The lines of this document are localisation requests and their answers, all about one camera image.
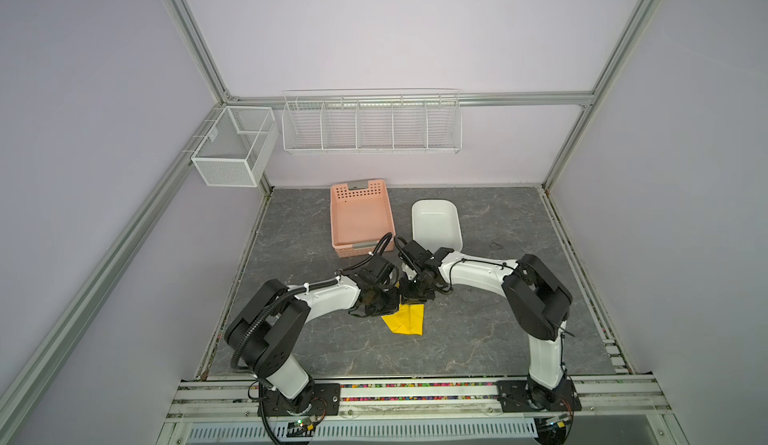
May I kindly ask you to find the yellow paper napkin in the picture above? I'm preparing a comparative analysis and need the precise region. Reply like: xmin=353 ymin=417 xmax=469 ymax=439
xmin=382 ymin=304 xmax=425 ymax=336

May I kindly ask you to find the white oval tray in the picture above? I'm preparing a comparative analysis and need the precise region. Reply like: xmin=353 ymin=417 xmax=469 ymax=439
xmin=411 ymin=199 xmax=463 ymax=252

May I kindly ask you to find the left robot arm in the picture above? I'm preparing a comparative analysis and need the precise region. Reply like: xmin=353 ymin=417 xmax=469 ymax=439
xmin=224 ymin=232 xmax=400 ymax=400

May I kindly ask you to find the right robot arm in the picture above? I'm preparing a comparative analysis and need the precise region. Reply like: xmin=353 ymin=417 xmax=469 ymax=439
xmin=395 ymin=236 xmax=577 ymax=411

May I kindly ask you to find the pink plastic basket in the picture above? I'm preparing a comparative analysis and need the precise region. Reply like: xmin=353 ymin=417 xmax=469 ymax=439
xmin=330 ymin=179 xmax=396 ymax=258

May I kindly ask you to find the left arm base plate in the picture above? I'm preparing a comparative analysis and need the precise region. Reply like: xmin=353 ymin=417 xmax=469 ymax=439
xmin=259 ymin=381 xmax=341 ymax=417

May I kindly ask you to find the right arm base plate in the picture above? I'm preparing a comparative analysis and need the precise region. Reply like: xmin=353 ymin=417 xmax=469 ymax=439
xmin=496 ymin=377 xmax=582 ymax=413

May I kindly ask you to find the white vented cable duct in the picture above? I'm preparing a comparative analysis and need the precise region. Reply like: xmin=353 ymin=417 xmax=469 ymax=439
xmin=186 ymin=417 xmax=538 ymax=444

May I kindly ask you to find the white wire wall shelf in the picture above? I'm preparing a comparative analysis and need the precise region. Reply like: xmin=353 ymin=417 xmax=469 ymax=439
xmin=282 ymin=88 xmax=463 ymax=154

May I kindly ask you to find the white mesh wall box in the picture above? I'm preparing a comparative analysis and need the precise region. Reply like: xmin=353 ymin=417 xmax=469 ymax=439
xmin=192 ymin=106 xmax=279 ymax=188

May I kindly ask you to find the aluminium front rail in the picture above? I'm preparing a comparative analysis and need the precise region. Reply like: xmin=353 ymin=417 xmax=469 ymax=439
xmin=166 ymin=375 xmax=672 ymax=422

